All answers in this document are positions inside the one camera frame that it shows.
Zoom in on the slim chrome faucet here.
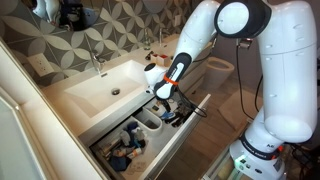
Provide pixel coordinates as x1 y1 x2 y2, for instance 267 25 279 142
157 27 171 48

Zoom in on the orange arm strap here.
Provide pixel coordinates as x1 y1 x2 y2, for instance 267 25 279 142
162 74 180 86

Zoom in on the white bottle orange label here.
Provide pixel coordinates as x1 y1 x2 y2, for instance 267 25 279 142
126 147 144 160

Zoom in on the camouflage hair scrunchie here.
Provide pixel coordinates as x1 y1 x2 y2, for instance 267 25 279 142
177 102 194 116

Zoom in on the dark navy cloth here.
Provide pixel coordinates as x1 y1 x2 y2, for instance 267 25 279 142
109 155 133 173

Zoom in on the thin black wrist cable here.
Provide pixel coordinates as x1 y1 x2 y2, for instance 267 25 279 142
172 84 209 119

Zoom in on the white wall switch plate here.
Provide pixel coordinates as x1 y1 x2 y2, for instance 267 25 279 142
173 13 183 27

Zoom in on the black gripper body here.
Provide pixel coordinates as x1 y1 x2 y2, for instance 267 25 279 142
161 97 176 109

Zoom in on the white arched drawer divider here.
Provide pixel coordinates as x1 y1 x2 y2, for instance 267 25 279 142
134 107 165 137

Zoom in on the black floor cable bundle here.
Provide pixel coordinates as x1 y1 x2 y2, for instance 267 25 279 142
285 142 320 180

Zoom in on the clear plastic packet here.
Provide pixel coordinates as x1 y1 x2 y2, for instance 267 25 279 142
127 161 148 175

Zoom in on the grey white spray bottle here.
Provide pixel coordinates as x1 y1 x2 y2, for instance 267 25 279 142
119 129 132 147

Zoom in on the round wall mirror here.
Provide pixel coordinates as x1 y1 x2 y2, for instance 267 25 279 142
20 0 103 33

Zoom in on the large white rectangular sink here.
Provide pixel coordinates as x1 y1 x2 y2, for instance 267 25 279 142
63 59 158 120

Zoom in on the white toilet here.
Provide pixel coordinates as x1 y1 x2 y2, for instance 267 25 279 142
202 56 236 92

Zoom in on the white bath mat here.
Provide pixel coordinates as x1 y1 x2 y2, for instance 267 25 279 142
218 88 264 132

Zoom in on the white vanity drawer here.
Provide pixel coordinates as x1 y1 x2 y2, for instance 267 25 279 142
88 87 212 180

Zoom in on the small tan counter box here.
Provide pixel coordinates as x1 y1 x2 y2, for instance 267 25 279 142
149 53 173 68

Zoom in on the white wall outlet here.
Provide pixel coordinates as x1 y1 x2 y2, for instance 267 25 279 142
27 53 55 78

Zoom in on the long black hanging cable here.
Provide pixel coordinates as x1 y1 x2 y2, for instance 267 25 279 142
235 41 265 122

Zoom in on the chrome toilet paper holder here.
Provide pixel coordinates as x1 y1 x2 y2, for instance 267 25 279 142
237 37 255 51

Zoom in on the chrome sink faucet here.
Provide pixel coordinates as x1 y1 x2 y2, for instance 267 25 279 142
88 49 107 75

